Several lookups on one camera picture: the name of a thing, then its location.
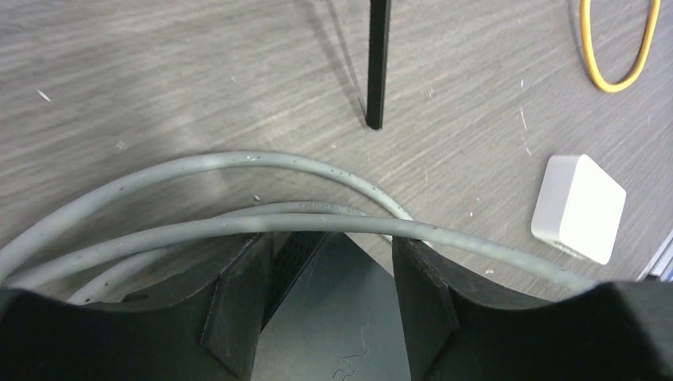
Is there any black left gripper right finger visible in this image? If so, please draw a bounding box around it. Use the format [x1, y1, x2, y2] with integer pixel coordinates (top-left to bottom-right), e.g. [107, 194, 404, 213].
[392, 238, 672, 380]

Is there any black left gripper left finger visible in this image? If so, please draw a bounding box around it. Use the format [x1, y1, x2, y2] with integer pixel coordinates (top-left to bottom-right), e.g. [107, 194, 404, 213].
[1, 234, 273, 380]

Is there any black network switch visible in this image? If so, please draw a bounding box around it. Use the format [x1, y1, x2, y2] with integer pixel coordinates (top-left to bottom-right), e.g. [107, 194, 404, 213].
[252, 232, 410, 380]

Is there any grey ethernet cable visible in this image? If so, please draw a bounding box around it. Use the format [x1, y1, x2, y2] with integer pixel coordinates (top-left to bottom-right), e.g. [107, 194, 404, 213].
[0, 151, 598, 307]

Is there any black microphone tripod stand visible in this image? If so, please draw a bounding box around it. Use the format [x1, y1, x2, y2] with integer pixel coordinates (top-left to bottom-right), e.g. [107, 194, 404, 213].
[365, 0, 392, 130]

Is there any white network switch box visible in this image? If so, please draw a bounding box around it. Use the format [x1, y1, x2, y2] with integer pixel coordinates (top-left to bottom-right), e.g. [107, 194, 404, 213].
[531, 154, 626, 265]

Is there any yellow ethernet patch cable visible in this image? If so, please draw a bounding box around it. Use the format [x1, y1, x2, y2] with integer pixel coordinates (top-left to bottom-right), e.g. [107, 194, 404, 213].
[579, 0, 663, 94]

